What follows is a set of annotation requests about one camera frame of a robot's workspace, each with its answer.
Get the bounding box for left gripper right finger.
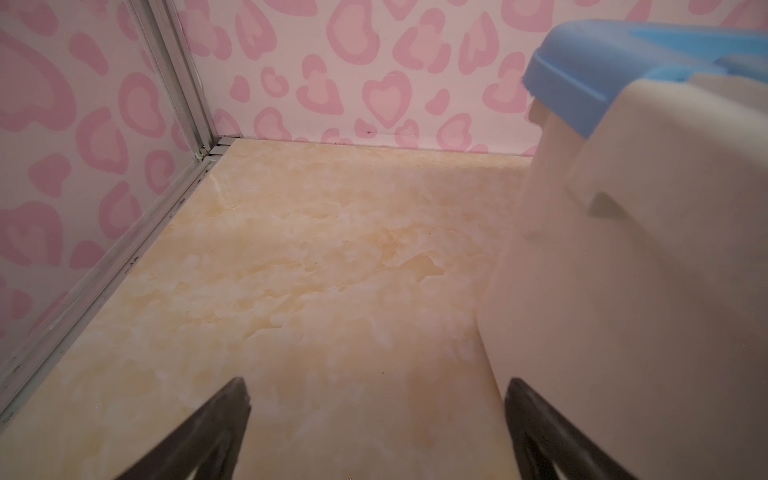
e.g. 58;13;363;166
504;377;634;479

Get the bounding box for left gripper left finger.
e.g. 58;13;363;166
119;377;251;479

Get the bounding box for white plastic storage bin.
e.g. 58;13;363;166
478;74;767;479

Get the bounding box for blue plastic bin lid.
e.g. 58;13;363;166
523;20;767;138

